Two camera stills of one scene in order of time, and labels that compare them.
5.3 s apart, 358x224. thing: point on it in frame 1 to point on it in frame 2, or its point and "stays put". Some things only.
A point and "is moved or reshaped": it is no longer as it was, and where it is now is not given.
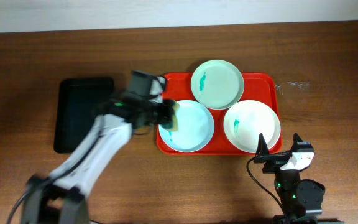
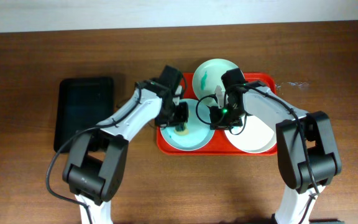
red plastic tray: (260, 86) stays put
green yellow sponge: (173, 125) is moved or reshaped
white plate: (245, 119) stays put
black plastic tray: (75, 116) stays put
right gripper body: (276, 158) to (223, 123)
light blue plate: (196, 127) stays put
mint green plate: (217, 84) stays put
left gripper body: (161, 114) to (181, 115)
